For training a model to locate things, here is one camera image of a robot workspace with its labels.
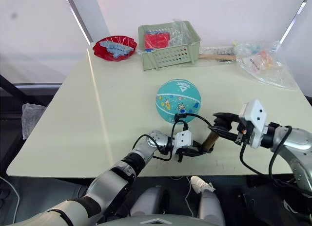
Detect black pump hose with needle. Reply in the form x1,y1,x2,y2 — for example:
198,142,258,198
174,113,213,130

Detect large clear bag with items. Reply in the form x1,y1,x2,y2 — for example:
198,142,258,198
231,39,298,91

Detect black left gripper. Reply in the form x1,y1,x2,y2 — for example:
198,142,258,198
175,141,213,163

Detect bronze hand pump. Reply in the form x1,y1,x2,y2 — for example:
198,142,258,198
203,130,220,151

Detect red plastic bowl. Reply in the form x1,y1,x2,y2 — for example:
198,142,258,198
92,35,138,62

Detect grey window frame post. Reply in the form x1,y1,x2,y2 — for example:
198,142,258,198
61,0,111,44
278,0,312,45

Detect white floor cable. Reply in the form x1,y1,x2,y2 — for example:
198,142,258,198
0,175,20,224

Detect grey patterned strip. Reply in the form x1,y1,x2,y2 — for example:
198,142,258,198
200,46,235,55

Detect thin white cord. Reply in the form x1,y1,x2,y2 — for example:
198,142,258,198
184,176,196,216

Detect teal printed basketball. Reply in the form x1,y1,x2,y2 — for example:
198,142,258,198
156,77,203,125

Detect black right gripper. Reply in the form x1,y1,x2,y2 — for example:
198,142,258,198
207,112,254,146

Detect small clear plastic bag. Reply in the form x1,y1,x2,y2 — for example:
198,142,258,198
169,19,191,47

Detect black diagonal bar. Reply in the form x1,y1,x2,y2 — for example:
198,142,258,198
0,74,26,103

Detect grey robot torso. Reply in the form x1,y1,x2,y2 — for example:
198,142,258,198
96,212,204,226

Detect wooden stick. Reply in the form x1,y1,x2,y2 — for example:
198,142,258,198
198,54,237,61

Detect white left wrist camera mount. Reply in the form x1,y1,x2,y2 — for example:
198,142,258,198
173,130,194,154

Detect pale green perforated plastic basket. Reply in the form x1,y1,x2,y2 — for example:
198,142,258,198
137,20,202,72

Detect white sneaker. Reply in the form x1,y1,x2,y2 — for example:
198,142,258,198
190,175,216,194

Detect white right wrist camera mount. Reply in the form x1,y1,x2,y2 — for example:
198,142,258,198
238,99,268,149

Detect red packet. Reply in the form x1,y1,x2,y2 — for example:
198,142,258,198
143,31,171,51

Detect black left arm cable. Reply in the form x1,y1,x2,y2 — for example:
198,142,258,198
132,120,189,162

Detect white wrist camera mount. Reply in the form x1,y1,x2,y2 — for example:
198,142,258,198
238,99,268,149
173,130,194,154

